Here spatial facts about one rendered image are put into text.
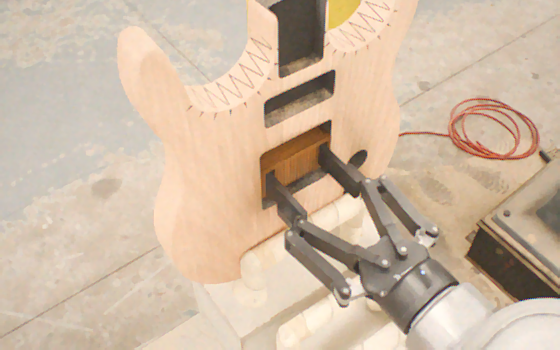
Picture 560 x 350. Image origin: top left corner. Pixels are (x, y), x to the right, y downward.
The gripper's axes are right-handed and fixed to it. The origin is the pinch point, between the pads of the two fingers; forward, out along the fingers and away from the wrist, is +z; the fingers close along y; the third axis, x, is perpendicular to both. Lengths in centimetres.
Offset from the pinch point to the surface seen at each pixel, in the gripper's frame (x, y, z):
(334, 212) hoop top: -9.8, 4.8, 0.4
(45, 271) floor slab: -131, -40, 108
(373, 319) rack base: -28.7, 6.9, -8.8
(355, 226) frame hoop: -14.9, 8.4, -0.5
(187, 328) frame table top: -37.9, -15.9, 10.9
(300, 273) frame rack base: -20.7, -0.2, 0.6
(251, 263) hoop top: -10.0, -8.3, 0.3
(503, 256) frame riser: -115, 97, 7
